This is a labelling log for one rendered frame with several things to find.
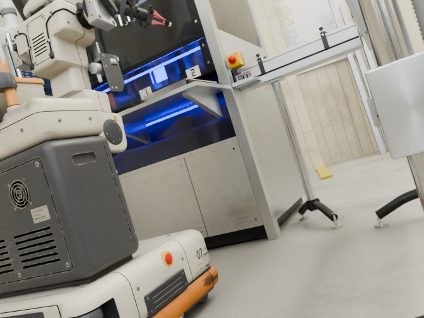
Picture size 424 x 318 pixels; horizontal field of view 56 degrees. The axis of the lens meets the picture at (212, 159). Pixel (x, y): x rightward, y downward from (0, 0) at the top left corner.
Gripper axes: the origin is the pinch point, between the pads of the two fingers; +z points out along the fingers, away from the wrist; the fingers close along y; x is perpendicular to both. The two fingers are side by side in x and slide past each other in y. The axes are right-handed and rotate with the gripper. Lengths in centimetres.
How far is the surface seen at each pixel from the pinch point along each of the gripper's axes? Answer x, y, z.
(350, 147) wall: -221, 36, 348
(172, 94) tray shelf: 18.9, 33.8, 7.2
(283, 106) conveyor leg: 11, 25, 74
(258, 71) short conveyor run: 2, 9, 58
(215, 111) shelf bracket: 4, 36, 37
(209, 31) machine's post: -10.6, -5.3, 28.5
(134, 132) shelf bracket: -27, 60, 5
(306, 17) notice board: -281, -121, 264
